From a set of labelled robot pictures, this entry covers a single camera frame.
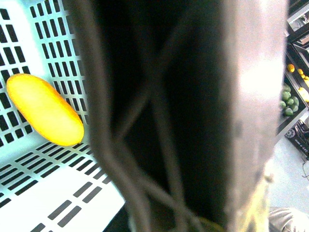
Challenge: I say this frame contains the grey basket handle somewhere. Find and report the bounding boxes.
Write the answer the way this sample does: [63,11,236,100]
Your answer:
[64,0,289,232]

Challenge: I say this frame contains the yellow mango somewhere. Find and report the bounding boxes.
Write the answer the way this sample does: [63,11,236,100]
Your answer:
[6,73,84,146]

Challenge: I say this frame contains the light blue plastic basket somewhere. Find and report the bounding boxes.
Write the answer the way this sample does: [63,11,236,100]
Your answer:
[0,0,129,232]

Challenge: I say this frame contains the green fruits pile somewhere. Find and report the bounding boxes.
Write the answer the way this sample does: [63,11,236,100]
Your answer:
[280,83,299,117]

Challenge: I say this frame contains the yellow fruits on shelf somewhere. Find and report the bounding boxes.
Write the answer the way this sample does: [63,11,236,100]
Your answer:
[287,62,309,104]

